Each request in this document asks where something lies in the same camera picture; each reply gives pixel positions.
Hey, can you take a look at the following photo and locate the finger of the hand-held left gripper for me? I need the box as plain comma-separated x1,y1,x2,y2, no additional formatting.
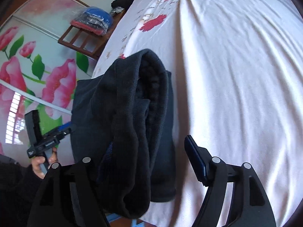
44,122,77,143

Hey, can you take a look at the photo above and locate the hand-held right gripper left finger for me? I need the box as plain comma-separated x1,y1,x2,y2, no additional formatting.
27,156,112,227

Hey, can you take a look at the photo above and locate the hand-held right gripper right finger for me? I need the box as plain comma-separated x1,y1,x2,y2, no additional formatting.
184,135,277,227

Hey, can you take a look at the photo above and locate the person's left forearm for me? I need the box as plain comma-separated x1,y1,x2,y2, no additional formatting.
0,155,44,227

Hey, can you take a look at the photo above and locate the person's left hand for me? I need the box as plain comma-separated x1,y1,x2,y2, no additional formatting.
31,147,59,179

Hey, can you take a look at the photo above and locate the floral wardrobe door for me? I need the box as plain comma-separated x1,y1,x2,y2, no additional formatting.
0,0,97,156

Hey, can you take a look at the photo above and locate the wooden chair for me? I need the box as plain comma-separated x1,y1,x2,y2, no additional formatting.
58,5,123,61

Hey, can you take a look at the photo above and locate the floral white bed sheet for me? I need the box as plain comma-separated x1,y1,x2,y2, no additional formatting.
91,0,303,227

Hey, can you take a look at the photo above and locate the clear bag of clothes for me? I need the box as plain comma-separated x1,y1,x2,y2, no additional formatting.
70,6,113,36

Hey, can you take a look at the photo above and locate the dark clothes pile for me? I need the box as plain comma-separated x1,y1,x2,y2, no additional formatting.
111,0,140,13

